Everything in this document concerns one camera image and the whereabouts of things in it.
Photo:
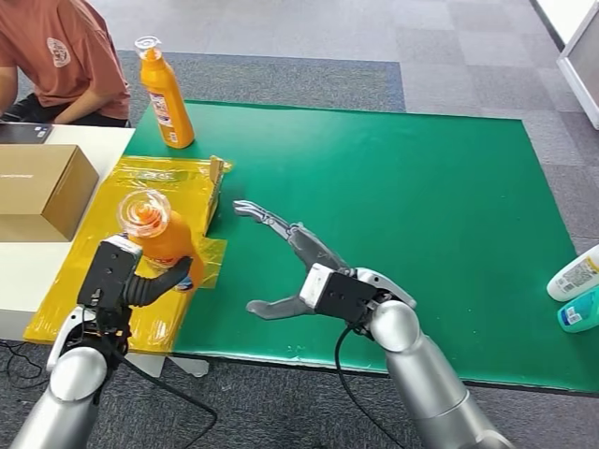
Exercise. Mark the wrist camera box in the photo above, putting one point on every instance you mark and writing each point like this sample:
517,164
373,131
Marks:
341,294
109,269

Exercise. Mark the white framed board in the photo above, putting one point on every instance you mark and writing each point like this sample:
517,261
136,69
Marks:
582,68

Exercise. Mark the orange bottle with clear cap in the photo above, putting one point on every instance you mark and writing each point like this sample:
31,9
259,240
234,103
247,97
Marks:
166,99
164,241

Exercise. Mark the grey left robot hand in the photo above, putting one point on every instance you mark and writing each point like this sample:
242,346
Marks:
154,288

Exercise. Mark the dark laptop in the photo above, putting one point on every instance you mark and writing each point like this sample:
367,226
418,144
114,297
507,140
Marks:
23,132

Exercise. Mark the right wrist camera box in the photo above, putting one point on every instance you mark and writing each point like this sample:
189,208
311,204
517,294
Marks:
341,294

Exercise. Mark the white table foot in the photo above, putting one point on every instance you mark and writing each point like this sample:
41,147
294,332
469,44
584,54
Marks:
191,367
149,365

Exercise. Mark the yellow plastic bag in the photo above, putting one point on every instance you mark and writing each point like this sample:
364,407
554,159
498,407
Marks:
84,291

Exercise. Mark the green table mat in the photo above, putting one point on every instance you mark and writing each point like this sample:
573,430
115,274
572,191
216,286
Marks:
421,198

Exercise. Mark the brown cardboard box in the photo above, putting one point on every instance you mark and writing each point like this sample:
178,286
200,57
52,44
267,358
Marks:
42,186

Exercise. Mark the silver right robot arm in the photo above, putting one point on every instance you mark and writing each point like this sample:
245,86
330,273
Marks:
426,372

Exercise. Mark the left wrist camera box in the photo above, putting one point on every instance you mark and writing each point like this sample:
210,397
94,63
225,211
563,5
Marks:
109,269

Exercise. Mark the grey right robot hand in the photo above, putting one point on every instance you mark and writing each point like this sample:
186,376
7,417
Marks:
313,248

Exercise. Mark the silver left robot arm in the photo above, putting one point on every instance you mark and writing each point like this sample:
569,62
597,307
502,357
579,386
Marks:
70,384

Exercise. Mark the white plastic bottle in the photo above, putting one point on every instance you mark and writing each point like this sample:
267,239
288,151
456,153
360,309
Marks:
575,276

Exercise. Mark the teal plastic bottle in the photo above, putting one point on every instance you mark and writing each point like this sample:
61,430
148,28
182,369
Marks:
582,313

